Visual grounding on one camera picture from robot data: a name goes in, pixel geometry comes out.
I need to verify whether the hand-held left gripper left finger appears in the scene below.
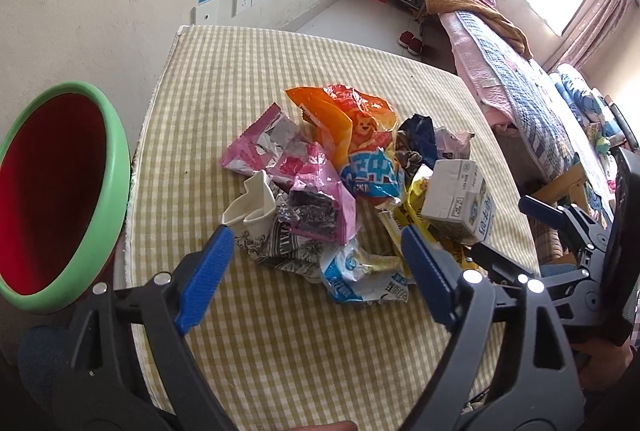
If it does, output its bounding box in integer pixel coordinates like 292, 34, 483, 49
52, 225, 237, 431

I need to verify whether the blue patchwork quilt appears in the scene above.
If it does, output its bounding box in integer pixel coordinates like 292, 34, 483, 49
456, 11, 592, 174

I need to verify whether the person's left hand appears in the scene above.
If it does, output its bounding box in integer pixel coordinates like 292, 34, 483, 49
295, 420, 359, 431

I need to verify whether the wooden stool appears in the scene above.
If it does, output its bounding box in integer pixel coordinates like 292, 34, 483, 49
529, 163, 592, 263

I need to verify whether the pink bag with dark contents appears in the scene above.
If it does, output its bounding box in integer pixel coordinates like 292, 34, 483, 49
277, 142, 362, 246

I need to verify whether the pink bedsheet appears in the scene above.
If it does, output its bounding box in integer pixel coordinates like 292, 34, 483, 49
439, 13, 517, 128

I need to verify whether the dark brown wrapper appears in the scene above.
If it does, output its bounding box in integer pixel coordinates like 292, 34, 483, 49
394, 113, 442, 182

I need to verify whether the orange brown blanket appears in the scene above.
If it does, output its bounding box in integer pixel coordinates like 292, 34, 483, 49
425, 0, 534, 59

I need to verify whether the person's leg in blue jeans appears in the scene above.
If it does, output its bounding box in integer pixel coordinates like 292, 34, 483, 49
17, 323, 76, 413

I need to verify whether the yellow wrapper with barcode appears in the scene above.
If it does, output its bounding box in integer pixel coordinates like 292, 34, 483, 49
400, 163, 437, 232

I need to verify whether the blue white wrapper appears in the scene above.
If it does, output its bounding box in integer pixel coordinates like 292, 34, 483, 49
320, 238, 412, 305

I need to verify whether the white wall outlet plate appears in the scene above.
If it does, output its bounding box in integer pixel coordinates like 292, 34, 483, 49
193, 3, 220, 26

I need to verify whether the orange snack bag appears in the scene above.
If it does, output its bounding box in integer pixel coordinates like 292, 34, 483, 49
285, 83, 401, 200

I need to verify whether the yellow black snack wrapper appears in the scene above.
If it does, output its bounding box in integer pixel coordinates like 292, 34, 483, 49
437, 235, 483, 273

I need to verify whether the pink silver wrapper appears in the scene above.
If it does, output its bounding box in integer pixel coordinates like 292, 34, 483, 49
221, 103, 313, 179

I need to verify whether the red bin with green rim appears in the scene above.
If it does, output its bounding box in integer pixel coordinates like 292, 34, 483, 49
0, 81, 132, 316

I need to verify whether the person's right forearm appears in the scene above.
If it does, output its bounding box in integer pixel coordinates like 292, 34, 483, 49
572, 342, 638, 393

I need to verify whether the blue printed pillow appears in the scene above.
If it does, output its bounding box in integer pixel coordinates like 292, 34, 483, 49
550, 63, 622, 148

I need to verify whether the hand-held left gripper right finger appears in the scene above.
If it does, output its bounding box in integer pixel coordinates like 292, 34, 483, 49
400, 225, 587, 431

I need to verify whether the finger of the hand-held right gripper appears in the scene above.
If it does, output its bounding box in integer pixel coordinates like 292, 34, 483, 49
469, 242, 592, 298
519, 194, 609, 258

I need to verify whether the black white patterned wrapper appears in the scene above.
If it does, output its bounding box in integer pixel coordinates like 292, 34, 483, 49
235, 211, 351, 283

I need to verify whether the pink curtain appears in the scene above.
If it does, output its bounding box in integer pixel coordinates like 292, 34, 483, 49
545, 0, 637, 72

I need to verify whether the white paper cup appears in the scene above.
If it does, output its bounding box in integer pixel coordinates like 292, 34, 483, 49
222, 170, 278, 227

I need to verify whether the white milk carton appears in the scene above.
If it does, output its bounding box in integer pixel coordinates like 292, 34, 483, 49
421, 158, 497, 246

